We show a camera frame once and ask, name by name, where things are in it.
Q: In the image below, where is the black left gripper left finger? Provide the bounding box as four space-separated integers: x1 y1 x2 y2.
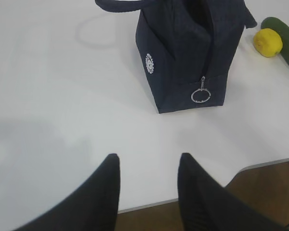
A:
18 154 120 231

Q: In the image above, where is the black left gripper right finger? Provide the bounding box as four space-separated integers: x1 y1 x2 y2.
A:
178 153 288 231

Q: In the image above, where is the navy insulated lunch bag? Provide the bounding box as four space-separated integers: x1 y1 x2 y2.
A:
96 0 257 114

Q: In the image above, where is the green cucumber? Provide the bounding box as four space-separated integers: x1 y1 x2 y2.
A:
261 17 289 66

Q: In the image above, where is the yellow lemon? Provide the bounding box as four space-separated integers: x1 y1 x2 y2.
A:
253 28 283 58

